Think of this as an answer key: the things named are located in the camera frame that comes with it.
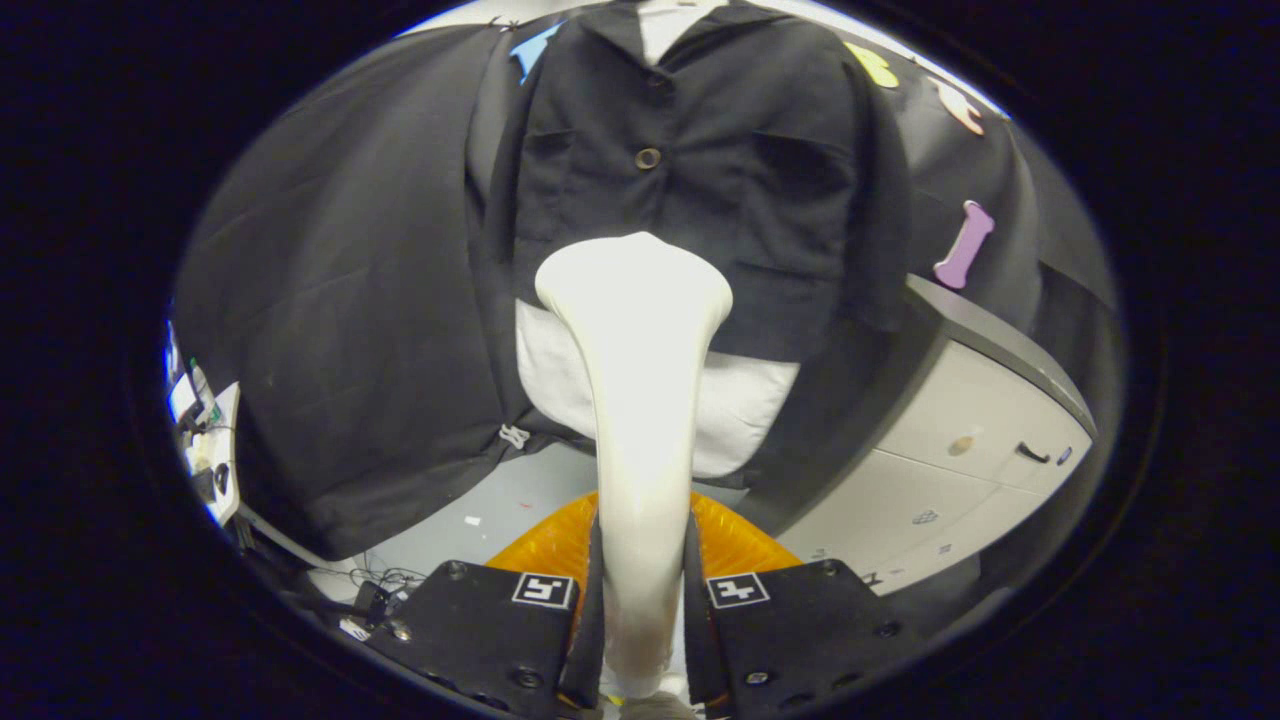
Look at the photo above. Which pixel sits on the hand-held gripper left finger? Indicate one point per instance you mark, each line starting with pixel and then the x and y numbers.
pixel 480 635

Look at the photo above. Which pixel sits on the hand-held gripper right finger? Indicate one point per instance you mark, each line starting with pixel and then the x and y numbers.
pixel 790 630

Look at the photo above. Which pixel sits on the white shirt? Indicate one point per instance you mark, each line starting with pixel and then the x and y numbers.
pixel 750 410

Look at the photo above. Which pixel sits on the white garment steamer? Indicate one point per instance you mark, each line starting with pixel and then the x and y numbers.
pixel 640 400

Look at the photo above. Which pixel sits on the black jacket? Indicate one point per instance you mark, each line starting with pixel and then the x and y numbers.
pixel 700 130

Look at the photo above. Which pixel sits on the small white clip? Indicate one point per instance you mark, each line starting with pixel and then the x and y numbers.
pixel 514 436

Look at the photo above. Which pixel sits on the grey cabinet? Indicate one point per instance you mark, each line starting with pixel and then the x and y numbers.
pixel 930 460

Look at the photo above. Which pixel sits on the black backdrop cloth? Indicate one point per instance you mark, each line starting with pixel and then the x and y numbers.
pixel 350 330

